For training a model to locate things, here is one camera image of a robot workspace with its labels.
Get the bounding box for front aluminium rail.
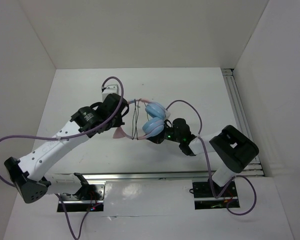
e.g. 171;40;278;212
52;171;265;183

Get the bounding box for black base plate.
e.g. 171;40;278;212
59;181;106;213
189;181;240;210

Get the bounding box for aluminium rail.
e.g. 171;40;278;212
221;68;265;177
52;171;265;183

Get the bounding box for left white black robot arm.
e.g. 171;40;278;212
4;93;129;204

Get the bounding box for pink blue cat-ear headphones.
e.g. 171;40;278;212
112;98;170;140

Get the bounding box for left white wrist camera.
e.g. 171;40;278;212
101;84;119;101

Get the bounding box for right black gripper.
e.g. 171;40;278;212
143;119;183;144

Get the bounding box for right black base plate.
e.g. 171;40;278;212
189;181;240;210

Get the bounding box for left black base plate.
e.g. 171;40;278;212
59;181;106;213

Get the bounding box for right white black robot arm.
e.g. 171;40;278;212
142;117;259;196

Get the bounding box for right side aluminium rail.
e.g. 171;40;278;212
221;68;265;177

